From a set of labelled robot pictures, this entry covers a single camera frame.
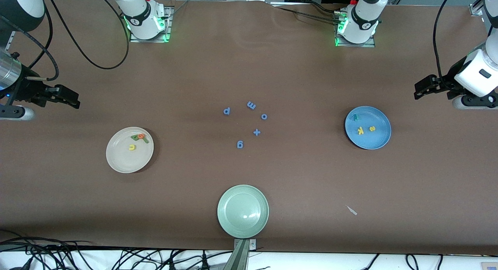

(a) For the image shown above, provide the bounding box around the blue plate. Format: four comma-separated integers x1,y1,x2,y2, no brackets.
345,106,392,150

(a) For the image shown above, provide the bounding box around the beige brown plate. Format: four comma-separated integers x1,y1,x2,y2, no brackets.
106,126,154,174

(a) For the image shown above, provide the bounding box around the brown table cover sheet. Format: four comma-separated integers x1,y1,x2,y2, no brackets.
0,0,498,256

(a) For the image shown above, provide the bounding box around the pale green plate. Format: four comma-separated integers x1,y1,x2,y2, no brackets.
217,184,270,238

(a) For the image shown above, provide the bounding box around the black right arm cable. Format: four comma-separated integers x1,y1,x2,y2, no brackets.
0,0,130,82

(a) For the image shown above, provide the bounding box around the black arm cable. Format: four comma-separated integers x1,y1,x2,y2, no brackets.
0,0,130,82
433,0,498,80

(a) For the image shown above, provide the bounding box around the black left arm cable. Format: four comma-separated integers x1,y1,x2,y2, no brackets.
433,0,498,80

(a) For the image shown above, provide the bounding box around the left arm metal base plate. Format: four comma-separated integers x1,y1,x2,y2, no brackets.
335,37,376,48

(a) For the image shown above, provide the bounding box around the aluminium frame profile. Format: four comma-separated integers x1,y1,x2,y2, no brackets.
469,0,487,17

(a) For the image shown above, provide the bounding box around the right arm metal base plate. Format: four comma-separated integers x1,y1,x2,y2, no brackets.
130,6,173,43

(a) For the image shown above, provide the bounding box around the black base supply cable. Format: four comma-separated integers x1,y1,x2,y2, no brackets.
272,5,339,19

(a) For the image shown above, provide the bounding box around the grey metal camera post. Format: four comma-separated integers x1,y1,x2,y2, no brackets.
224,239,251,270

